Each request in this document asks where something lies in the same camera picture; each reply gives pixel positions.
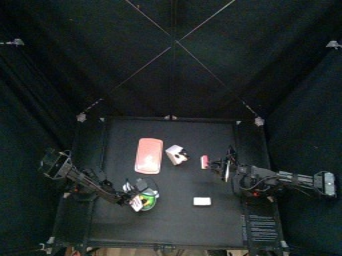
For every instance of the red salmon toy sushi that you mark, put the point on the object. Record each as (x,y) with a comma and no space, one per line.
(205,162)

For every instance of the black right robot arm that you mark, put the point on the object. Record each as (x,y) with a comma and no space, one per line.
(285,180)

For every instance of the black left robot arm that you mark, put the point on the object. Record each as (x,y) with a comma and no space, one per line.
(82,178)

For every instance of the green round toy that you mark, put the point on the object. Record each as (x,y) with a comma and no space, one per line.
(150,201)

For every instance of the pink rectangular tray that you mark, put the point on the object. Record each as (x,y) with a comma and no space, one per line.
(149,160)

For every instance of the white rectangular toy block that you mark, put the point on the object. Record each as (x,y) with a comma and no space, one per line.
(203,201)

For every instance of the silver frame corner bracket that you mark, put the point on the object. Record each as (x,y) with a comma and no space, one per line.
(333,44)
(260,121)
(17,42)
(81,116)

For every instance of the silver frame centre bracket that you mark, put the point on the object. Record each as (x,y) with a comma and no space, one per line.
(170,117)

